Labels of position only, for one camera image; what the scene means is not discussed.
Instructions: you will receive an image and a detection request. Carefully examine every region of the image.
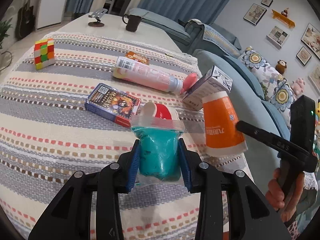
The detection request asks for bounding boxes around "orange wall shelf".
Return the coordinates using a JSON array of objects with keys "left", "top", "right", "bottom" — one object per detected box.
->
[{"left": 272, "top": 10, "right": 296, "bottom": 29}]

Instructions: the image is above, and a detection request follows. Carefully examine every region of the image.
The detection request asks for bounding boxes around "blue sofa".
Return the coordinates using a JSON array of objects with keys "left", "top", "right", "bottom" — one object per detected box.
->
[{"left": 127, "top": 7, "right": 320, "bottom": 230}]

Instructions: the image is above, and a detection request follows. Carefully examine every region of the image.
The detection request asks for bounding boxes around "striped woven tablecloth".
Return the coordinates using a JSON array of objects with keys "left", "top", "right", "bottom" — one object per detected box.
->
[{"left": 1, "top": 32, "right": 249, "bottom": 238}]

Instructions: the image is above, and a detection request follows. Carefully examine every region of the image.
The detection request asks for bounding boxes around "collage picture canvas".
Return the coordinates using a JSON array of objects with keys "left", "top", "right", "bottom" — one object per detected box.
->
[{"left": 266, "top": 25, "right": 289, "bottom": 49}]

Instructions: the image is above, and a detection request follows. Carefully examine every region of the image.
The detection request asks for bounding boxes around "black mug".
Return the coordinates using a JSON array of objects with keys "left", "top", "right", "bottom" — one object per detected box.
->
[{"left": 122, "top": 14, "right": 143, "bottom": 33}]

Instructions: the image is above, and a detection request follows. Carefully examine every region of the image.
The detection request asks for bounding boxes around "blue seat cushion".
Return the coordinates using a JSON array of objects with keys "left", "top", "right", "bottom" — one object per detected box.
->
[
  {"left": 223, "top": 55, "right": 265, "bottom": 100},
  {"left": 261, "top": 100, "right": 290, "bottom": 140}
]

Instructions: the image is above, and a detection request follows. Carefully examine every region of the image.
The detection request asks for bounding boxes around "orange paper cup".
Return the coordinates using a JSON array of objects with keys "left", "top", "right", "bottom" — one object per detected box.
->
[{"left": 202, "top": 91, "right": 248, "bottom": 158}]

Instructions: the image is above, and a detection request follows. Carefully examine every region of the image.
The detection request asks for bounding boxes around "white carton on table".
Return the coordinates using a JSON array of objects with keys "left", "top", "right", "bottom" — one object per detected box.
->
[{"left": 183, "top": 65, "right": 233, "bottom": 111}]

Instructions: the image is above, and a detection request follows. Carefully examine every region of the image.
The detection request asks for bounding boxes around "small cup picture frame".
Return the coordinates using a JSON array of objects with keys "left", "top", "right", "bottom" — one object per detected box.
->
[{"left": 296, "top": 47, "right": 311, "bottom": 66}]

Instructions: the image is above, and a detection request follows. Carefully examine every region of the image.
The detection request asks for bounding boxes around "red gourd ornament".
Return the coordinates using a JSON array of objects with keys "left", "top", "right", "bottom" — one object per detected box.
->
[{"left": 281, "top": 8, "right": 289, "bottom": 17}]

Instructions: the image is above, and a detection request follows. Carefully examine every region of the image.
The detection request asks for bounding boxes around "small top picture frame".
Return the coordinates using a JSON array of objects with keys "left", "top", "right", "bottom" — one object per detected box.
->
[{"left": 261, "top": 0, "right": 273, "bottom": 7}]

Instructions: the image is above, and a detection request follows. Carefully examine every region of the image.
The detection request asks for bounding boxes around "phone stand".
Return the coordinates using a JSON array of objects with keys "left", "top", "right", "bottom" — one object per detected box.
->
[{"left": 88, "top": 8, "right": 108, "bottom": 27}]

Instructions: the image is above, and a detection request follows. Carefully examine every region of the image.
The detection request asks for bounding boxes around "leopard print sleeve forearm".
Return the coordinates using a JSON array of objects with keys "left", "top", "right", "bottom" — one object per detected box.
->
[{"left": 285, "top": 213, "right": 300, "bottom": 240}]

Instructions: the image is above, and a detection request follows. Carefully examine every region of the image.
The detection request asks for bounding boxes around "brown monkey plush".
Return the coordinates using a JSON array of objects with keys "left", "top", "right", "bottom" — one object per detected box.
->
[{"left": 275, "top": 60, "right": 287, "bottom": 75}]

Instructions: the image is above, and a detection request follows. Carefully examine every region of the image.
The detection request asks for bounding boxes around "right hand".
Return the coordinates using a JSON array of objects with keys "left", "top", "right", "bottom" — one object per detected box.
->
[{"left": 265, "top": 168, "right": 304, "bottom": 222}]

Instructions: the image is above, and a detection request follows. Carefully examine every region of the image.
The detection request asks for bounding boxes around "blue seat cushion right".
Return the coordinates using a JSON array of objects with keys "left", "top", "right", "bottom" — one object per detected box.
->
[{"left": 261, "top": 100, "right": 290, "bottom": 140}]

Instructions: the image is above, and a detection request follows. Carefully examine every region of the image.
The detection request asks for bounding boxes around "floral back cushion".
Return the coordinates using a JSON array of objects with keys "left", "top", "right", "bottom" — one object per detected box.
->
[{"left": 239, "top": 46, "right": 296, "bottom": 125}]

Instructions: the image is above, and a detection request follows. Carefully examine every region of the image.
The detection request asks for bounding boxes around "blue seat cushion left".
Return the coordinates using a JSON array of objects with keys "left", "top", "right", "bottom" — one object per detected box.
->
[{"left": 223, "top": 55, "right": 265, "bottom": 100}]

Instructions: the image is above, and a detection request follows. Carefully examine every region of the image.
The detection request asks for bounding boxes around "yellow Pikachu plush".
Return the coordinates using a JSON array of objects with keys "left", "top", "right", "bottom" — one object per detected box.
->
[{"left": 316, "top": 99, "right": 320, "bottom": 122}]

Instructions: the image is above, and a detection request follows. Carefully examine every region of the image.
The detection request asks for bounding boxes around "red paper cup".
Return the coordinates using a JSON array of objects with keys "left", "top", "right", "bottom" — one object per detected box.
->
[{"left": 139, "top": 102, "right": 181, "bottom": 129}]

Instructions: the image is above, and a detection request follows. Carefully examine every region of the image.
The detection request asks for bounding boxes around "pink pig plush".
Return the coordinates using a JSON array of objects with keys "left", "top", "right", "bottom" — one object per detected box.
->
[{"left": 290, "top": 77, "right": 305, "bottom": 98}]

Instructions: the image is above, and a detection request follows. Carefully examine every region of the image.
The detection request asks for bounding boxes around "rubiks cube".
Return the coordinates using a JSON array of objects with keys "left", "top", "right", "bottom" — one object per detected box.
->
[{"left": 34, "top": 38, "right": 55, "bottom": 70}]

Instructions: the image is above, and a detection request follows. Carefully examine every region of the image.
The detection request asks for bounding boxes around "teal putty bag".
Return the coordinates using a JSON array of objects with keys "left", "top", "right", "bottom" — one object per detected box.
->
[{"left": 131, "top": 115, "right": 184, "bottom": 184}]

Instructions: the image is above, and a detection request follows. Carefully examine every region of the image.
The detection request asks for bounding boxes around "playing card box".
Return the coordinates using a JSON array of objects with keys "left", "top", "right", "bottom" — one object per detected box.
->
[{"left": 85, "top": 83, "right": 141, "bottom": 128}]

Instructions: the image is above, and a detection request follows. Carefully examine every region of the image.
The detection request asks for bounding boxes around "left black picture frame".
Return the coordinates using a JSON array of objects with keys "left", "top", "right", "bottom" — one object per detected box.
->
[{"left": 244, "top": 3, "right": 267, "bottom": 26}]

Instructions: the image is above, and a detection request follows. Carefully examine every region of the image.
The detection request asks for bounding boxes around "butterfly picture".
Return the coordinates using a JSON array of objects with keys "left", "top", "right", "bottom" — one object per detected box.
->
[{"left": 309, "top": 65, "right": 320, "bottom": 89}]

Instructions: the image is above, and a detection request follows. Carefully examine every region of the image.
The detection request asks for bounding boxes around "pink white bottle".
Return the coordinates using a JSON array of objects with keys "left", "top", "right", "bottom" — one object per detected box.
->
[{"left": 113, "top": 56, "right": 183, "bottom": 94}]

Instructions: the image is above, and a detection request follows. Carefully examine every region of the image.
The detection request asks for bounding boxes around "large floral picture frame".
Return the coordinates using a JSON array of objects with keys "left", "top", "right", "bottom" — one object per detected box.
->
[{"left": 301, "top": 23, "right": 320, "bottom": 55}]

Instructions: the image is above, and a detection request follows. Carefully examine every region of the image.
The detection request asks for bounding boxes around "orange snack packet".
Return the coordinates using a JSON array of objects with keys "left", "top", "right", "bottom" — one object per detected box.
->
[{"left": 125, "top": 51, "right": 150, "bottom": 65}]

